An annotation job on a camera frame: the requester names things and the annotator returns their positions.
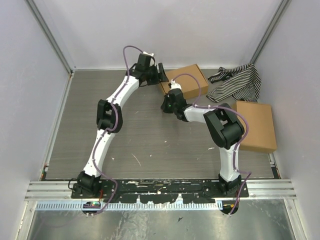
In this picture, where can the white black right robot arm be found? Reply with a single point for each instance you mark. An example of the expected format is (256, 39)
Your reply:
(225, 130)

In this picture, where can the brown cardboard box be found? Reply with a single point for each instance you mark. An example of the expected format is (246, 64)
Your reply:
(261, 136)
(190, 88)

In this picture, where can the striped black white cloth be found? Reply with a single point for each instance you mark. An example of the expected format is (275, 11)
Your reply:
(242, 83)

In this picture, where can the aluminium front rail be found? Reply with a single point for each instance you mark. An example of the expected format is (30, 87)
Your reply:
(257, 188)

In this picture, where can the left aluminium corner post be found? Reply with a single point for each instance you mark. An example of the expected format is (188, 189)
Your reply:
(49, 34)

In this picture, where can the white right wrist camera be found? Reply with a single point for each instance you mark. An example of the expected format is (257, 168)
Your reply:
(172, 85)

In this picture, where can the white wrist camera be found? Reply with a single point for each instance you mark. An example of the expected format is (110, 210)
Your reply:
(149, 54)
(172, 85)

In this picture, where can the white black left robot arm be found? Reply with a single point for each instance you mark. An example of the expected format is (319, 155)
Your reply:
(109, 119)

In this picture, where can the right aluminium corner post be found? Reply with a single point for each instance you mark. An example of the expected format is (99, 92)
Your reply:
(276, 18)

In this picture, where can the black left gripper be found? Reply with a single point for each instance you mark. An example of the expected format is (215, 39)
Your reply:
(160, 77)

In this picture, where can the aluminium corner post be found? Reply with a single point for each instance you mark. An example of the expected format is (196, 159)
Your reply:
(49, 34)
(276, 18)

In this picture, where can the slotted grey cable duct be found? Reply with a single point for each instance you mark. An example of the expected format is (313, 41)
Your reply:
(80, 205)

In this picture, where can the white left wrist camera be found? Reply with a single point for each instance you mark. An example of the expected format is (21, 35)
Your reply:
(149, 54)

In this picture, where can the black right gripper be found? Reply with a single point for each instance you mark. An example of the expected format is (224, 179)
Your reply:
(165, 107)

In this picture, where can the folded brown cardboard box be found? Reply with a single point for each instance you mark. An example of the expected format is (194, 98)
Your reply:
(261, 136)

